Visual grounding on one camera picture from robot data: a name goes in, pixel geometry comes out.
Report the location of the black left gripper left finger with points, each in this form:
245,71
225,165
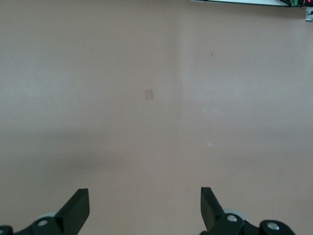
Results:
73,215

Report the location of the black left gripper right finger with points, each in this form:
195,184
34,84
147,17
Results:
215,218

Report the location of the brown square tape patch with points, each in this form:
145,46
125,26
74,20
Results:
148,95

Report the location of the white post mounting bracket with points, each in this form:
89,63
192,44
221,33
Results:
310,14

